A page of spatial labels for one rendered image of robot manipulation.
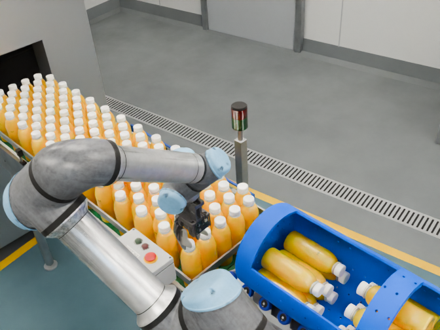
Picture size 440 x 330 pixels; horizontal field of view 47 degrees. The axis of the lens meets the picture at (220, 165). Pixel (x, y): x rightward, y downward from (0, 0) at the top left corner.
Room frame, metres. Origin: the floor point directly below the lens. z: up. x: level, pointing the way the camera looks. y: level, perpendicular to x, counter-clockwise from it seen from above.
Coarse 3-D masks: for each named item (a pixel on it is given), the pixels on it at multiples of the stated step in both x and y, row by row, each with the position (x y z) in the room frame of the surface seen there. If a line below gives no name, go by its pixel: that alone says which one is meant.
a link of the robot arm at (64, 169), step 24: (72, 144) 0.81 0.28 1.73; (96, 144) 0.83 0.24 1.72; (48, 168) 0.77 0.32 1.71; (72, 168) 0.77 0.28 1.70; (96, 168) 0.78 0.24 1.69; (120, 168) 0.81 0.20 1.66; (144, 168) 0.86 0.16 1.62; (168, 168) 0.90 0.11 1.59; (192, 168) 0.95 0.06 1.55; (216, 168) 0.98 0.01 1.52; (48, 192) 0.75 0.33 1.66; (72, 192) 0.76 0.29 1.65
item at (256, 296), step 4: (256, 296) 1.05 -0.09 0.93; (260, 296) 1.05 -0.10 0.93; (256, 300) 1.04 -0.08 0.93; (272, 304) 1.02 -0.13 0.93; (272, 308) 1.00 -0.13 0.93; (276, 308) 1.00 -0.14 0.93; (272, 312) 0.99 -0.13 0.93; (276, 312) 0.98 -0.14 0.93; (276, 316) 0.97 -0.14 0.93; (292, 320) 0.95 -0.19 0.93; (292, 324) 0.94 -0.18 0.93; (296, 324) 0.94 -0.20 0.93; (300, 324) 0.94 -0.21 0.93; (292, 328) 0.92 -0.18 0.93; (296, 328) 0.92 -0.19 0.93
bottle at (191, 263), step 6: (186, 252) 1.14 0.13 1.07; (192, 252) 1.13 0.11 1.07; (198, 252) 1.15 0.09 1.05; (180, 258) 1.14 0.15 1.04; (186, 258) 1.12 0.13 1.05; (192, 258) 1.12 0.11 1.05; (198, 258) 1.13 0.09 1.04; (186, 264) 1.12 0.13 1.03; (192, 264) 1.12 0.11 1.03; (198, 264) 1.13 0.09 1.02; (186, 270) 1.12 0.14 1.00; (192, 270) 1.12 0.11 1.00; (198, 270) 1.12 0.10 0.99; (192, 276) 1.12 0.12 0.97
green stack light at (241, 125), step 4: (232, 120) 1.68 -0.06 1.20; (236, 120) 1.67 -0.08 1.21; (240, 120) 1.67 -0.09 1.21; (244, 120) 1.67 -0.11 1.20; (232, 124) 1.68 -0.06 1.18; (236, 124) 1.67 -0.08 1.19; (240, 124) 1.67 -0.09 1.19; (244, 124) 1.67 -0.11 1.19; (232, 128) 1.69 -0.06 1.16; (236, 128) 1.67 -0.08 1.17; (240, 128) 1.67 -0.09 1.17; (244, 128) 1.67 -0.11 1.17
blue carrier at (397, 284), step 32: (256, 224) 1.08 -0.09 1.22; (288, 224) 1.19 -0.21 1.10; (320, 224) 1.07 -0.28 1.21; (256, 256) 1.09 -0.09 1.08; (352, 256) 1.05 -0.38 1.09; (256, 288) 0.97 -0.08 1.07; (352, 288) 1.00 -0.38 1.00; (384, 288) 0.81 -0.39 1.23; (416, 288) 0.81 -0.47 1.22; (320, 320) 0.81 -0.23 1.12; (384, 320) 0.74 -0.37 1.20
